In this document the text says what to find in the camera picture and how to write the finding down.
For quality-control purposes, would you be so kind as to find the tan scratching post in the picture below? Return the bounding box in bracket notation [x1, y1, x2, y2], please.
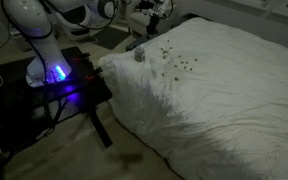
[118, 0, 129, 20]

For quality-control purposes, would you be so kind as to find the black robot table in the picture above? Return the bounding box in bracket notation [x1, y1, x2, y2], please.
[0, 45, 114, 168]

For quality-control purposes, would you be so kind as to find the small grey cup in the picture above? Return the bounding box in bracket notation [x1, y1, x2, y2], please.
[133, 45, 147, 63]

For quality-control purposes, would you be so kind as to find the white armchair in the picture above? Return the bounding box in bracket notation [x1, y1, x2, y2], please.
[127, 3, 180, 36]

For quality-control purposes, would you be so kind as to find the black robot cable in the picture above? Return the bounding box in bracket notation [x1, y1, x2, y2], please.
[0, 0, 175, 87]

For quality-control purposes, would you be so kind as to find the white round litter box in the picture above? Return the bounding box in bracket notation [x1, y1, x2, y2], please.
[53, 11, 100, 42]

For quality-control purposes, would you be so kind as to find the black cable bundle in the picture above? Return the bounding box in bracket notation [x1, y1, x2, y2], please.
[33, 96, 72, 141]

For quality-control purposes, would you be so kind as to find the white bed duvet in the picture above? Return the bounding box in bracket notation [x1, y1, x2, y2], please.
[97, 16, 288, 180]

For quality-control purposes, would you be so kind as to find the black clamp red handle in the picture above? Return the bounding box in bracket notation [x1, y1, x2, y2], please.
[71, 52, 92, 65]
[84, 67, 105, 83]

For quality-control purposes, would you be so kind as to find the dark floor mat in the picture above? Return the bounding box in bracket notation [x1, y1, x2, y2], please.
[92, 26, 132, 51]

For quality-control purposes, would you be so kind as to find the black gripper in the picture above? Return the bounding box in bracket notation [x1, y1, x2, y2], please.
[146, 13, 161, 37]

